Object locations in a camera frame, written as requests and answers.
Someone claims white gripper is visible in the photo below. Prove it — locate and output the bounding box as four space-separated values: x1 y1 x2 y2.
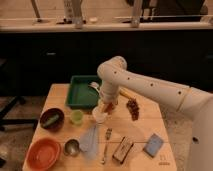
98 99 118 114

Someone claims red orange apple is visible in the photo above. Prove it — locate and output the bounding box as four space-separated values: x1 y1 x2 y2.
103 103 114 113

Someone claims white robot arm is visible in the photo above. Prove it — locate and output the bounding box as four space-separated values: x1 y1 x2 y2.
97 56 213 171

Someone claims white plastic cup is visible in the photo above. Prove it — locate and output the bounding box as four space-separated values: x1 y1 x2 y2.
92 107 108 124

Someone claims green plastic cup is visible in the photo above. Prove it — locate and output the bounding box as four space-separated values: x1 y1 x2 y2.
70 110 84 125

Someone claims small metal cup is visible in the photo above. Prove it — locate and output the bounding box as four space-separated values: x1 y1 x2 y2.
64 139 80 157

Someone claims yellow banana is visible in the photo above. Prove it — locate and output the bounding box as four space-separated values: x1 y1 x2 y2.
119 89 134 99

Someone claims green plastic tray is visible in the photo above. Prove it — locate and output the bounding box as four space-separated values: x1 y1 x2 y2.
66 75 101 109

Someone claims dark grape bunch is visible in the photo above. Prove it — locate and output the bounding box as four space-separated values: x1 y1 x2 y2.
126 99 139 121

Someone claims metal fork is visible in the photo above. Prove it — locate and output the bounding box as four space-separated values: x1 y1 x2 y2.
101 128 112 165

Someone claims clear plastic bag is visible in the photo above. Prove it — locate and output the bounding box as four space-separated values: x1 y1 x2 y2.
79 124 98 160

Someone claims green cucumber piece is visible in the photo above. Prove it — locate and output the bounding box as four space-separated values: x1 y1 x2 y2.
42 115 59 128

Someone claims dark brown bowl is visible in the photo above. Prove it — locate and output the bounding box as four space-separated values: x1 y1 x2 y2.
40 108 64 132

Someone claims black white box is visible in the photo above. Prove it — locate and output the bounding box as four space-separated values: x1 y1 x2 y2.
112 137 134 164

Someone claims blue sponge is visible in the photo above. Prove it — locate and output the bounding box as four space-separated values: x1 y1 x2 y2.
143 134 164 158

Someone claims orange bowl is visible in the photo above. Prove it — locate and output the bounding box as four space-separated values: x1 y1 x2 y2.
26 138 61 171

